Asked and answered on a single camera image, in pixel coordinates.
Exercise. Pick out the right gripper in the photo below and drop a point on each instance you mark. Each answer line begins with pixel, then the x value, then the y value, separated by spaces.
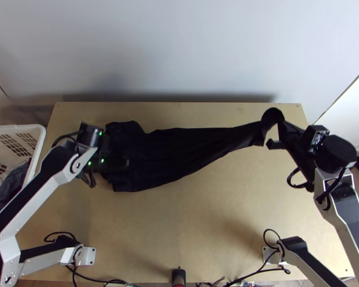
pixel 296 149

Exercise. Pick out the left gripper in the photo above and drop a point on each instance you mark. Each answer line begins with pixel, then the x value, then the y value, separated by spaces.
pixel 116 155

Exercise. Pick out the black t-shirt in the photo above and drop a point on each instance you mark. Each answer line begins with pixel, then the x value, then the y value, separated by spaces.
pixel 173 149

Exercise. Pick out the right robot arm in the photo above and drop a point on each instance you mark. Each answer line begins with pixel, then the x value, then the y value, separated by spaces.
pixel 344 209

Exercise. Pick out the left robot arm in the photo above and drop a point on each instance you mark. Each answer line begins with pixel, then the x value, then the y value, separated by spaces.
pixel 27 197

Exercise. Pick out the white laundry basket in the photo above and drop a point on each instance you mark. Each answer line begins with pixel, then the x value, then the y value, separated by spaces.
pixel 33 134

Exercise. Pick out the heap of clothes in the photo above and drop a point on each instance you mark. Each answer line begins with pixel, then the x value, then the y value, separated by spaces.
pixel 9 179

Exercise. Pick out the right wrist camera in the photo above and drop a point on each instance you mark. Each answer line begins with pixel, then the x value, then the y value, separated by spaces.
pixel 317 139

